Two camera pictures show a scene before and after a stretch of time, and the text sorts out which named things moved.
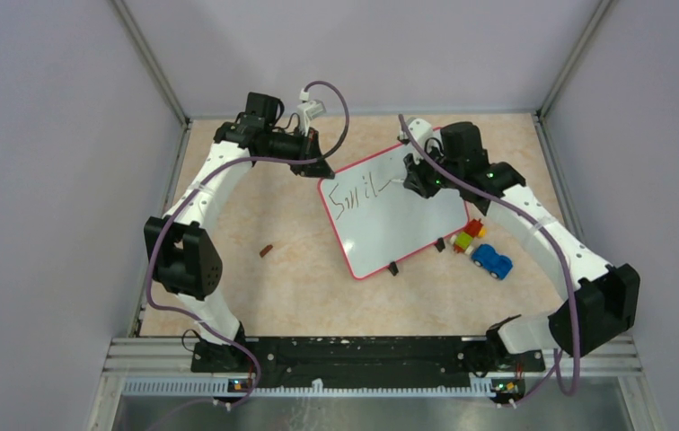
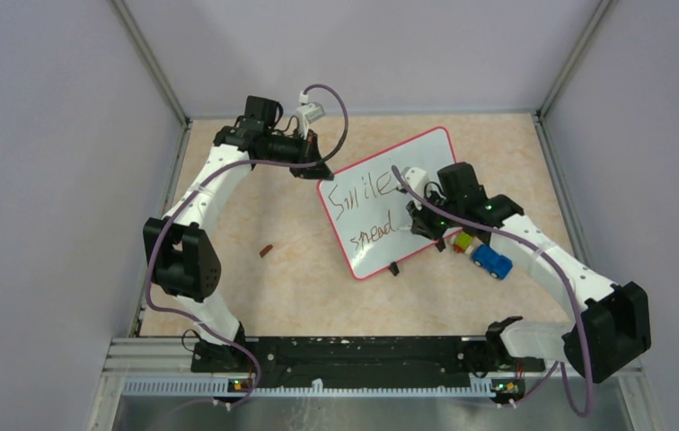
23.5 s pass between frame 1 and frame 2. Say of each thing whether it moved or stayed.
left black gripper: stayed
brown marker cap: stayed
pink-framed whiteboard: stayed
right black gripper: moved
